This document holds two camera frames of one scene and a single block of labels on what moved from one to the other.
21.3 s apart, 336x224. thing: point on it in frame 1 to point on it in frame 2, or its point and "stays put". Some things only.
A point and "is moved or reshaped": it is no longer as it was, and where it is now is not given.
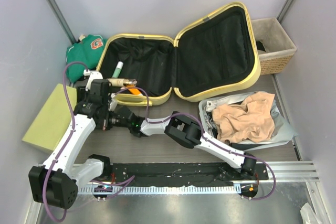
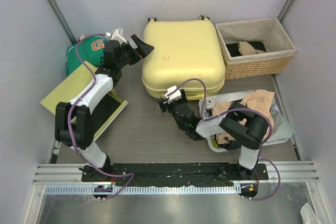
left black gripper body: (82, 94) to (128, 55)
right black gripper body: (113, 119) to (172, 106)
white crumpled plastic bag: (308, 215) stays put
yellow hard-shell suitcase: (217, 56) is moved or reshaped
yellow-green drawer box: (46, 127) is moved or reshaped
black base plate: (186, 173) stays put
